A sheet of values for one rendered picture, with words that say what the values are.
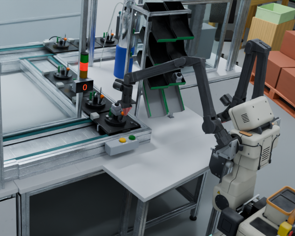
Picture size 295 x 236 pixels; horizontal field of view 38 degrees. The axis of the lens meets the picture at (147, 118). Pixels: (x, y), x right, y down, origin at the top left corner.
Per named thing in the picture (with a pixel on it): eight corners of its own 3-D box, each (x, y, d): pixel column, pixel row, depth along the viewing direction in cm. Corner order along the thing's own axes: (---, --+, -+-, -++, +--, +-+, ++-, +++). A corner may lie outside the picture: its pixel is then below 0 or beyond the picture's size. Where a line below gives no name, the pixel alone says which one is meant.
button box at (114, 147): (138, 148, 269) (139, 139, 266) (110, 156, 257) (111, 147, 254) (132, 142, 274) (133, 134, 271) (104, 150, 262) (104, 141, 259)
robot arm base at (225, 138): (225, 144, 225) (239, 138, 233) (217, 131, 227) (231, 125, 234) (215, 151, 231) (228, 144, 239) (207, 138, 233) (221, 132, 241)
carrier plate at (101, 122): (140, 128, 281) (140, 125, 280) (109, 136, 267) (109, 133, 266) (120, 111, 297) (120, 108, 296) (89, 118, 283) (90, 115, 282)
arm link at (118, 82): (129, 76, 255) (137, 76, 262) (114, 70, 260) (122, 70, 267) (124, 95, 258) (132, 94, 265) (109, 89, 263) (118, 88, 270)
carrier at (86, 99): (119, 110, 298) (121, 94, 292) (88, 117, 284) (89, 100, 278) (100, 96, 314) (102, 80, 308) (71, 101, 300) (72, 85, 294)
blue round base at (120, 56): (134, 77, 373) (138, 47, 360) (119, 80, 364) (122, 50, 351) (124, 70, 384) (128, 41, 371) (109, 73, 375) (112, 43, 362)
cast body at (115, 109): (121, 114, 278) (122, 105, 274) (115, 115, 275) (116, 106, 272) (114, 108, 283) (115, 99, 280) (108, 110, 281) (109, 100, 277)
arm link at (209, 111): (198, 50, 230) (206, 51, 238) (176, 57, 237) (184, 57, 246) (216, 133, 229) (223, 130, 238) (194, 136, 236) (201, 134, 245)
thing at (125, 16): (137, 47, 361) (142, 3, 342) (123, 49, 352) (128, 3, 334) (128, 42, 370) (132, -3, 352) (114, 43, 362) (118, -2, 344)
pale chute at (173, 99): (181, 111, 300) (184, 109, 297) (165, 114, 295) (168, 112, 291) (172, 74, 306) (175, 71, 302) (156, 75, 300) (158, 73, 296)
